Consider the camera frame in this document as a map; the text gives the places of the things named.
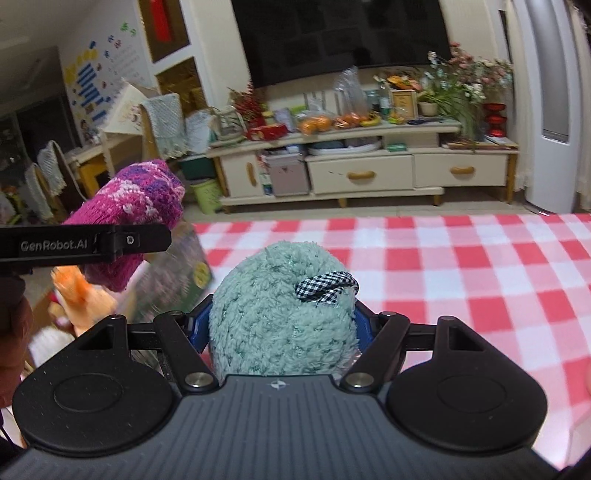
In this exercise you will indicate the orange plush toy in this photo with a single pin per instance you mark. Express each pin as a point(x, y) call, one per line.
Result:
point(78, 290)

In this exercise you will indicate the white round tray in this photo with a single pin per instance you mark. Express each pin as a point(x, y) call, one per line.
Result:
point(341, 148)

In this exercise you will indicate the cream scalloped paper bag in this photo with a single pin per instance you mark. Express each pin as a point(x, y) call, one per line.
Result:
point(124, 110)

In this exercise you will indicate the bunch of bananas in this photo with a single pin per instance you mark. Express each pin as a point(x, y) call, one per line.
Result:
point(371, 121)

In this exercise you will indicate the tall plastic bag of tangerines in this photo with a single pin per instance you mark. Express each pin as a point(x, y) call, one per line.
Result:
point(351, 92)

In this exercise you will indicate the cream glass door cabinet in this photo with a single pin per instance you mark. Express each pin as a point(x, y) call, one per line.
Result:
point(175, 78)

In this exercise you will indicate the white standing air conditioner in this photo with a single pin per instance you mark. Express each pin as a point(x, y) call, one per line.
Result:
point(554, 115)

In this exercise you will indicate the printed cardboard box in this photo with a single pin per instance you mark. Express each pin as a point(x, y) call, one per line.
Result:
point(184, 272)

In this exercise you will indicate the black television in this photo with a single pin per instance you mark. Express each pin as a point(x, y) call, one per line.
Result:
point(341, 32)

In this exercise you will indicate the plastic bag of oranges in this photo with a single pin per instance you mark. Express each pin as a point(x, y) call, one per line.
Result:
point(316, 124)

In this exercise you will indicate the yellow table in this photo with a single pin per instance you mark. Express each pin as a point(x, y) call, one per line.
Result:
point(90, 177)

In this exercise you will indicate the cream television cabinet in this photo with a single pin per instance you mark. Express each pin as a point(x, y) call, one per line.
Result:
point(360, 173)

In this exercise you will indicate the person's left hand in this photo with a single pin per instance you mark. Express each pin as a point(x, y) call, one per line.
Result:
point(14, 350)

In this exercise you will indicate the green plastic tub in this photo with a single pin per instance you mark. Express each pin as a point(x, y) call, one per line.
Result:
point(198, 166)

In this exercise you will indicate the silver metal case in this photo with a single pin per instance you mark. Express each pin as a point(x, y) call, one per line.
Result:
point(288, 177)

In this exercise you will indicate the laminated paper sheet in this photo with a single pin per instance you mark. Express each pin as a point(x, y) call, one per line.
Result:
point(198, 131)

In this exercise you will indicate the red tin box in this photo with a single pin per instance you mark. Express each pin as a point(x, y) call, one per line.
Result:
point(268, 132)

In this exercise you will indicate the pink flower bouquet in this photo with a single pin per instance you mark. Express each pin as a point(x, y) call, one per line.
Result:
point(466, 69)

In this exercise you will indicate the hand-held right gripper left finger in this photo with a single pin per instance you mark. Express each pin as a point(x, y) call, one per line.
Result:
point(198, 330)

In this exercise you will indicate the small green box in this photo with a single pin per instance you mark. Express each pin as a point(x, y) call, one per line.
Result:
point(395, 147)

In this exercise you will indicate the red white checked tablecloth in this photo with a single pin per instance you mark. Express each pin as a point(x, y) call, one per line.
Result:
point(461, 277)

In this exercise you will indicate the wooden chair with lace cover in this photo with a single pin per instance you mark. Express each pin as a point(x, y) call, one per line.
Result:
point(37, 194)
point(51, 166)
point(164, 120)

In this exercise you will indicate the magenta knit sock roll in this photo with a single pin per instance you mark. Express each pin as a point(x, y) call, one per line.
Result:
point(138, 194)

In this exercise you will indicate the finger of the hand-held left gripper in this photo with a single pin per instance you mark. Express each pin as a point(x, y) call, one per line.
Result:
point(69, 244)

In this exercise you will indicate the pale white plush toy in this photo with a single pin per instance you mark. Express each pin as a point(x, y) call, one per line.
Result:
point(46, 346)

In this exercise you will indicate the green plastic bottle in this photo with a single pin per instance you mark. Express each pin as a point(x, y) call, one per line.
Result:
point(384, 104)

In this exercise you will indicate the glass kettle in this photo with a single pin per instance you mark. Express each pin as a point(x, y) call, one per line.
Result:
point(229, 123)

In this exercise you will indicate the teal fluffy ball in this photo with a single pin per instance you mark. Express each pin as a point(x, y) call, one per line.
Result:
point(277, 314)

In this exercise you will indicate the wall poster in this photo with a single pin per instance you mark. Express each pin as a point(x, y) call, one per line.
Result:
point(92, 78)

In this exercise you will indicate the wooden picture frame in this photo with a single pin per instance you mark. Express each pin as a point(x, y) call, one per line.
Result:
point(404, 106)

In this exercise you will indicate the green waste bin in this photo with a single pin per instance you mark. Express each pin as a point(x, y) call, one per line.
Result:
point(207, 196)

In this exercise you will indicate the red berry branches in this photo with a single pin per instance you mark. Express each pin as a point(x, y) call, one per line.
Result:
point(247, 104)

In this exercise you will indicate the potted green plant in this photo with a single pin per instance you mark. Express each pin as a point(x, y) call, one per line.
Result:
point(428, 108)

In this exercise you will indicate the red vase ornament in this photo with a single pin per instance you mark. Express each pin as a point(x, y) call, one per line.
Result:
point(495, 122)

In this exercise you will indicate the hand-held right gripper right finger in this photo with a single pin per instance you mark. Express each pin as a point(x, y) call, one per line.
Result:
point(364, 327)

